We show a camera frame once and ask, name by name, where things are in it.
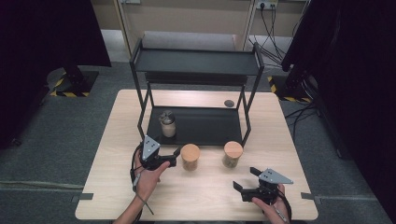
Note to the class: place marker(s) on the wooden-lid glass jar bay leaves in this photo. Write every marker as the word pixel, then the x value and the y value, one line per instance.
pixel 233 151

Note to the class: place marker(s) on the white wall socket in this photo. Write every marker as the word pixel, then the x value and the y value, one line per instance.
pixel 267 3

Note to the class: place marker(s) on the grey floor tape strip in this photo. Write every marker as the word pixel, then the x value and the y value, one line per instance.
pixel 307 196
pixel 84 197

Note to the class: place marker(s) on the black metal two-tier rack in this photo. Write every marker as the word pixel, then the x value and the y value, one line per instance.
pixel 205 124

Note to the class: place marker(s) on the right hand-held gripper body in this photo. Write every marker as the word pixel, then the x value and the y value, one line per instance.
pixel 273 176

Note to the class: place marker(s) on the black round table grommet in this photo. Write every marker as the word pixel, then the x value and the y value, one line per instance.
pixel 229 103

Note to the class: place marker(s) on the black stand with striped base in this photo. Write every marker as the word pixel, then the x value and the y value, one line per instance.
pixel 84 82
pixel 280 88

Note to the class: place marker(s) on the person's left hand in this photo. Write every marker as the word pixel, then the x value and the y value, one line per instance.
pixel 149 183

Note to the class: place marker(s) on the beige wooden cabinet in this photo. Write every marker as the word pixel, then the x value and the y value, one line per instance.
pixel 186 18

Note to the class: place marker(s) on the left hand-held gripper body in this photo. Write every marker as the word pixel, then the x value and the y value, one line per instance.
pixel 150 147

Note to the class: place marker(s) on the dark curtain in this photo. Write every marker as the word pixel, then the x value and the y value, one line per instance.
pixel 37 46
pixel 358 77

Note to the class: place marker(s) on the person's right hand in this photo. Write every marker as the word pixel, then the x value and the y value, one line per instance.
pixel 274 213

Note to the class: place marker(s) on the metal-lid glass jar white powder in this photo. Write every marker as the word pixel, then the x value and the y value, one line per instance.
pixel 168 129

